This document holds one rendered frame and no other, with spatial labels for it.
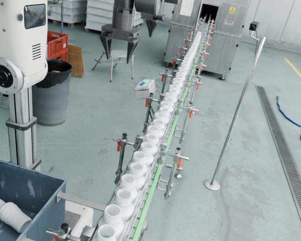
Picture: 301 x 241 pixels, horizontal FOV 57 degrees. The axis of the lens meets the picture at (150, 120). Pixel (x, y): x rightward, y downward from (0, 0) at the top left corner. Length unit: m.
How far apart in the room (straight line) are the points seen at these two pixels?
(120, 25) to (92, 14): 6.92
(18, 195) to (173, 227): 1.32
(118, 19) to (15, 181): 0.72
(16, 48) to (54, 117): 2.04
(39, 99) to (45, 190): 2.03
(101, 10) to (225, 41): 3.47
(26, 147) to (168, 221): 1.27
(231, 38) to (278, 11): 5.76
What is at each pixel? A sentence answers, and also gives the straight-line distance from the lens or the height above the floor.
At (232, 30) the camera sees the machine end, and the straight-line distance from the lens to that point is 5.61.
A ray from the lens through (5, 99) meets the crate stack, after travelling 3.59.
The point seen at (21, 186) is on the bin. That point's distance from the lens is 1.19.
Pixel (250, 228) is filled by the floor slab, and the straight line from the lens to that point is 2.51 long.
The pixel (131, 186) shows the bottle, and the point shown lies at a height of 1.15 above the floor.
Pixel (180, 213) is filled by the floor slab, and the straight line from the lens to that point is 2.36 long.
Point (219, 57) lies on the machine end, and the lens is 5.69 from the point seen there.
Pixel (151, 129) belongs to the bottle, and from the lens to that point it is 1.01.
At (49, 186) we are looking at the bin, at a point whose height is 0.90.
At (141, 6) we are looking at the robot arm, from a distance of 0.81.
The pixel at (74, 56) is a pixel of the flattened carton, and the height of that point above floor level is 0.34.
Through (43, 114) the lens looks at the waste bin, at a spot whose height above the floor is 0.15.
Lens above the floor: 1.65
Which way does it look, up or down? 28 degrees down
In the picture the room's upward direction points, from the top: 11 degrees clockwise
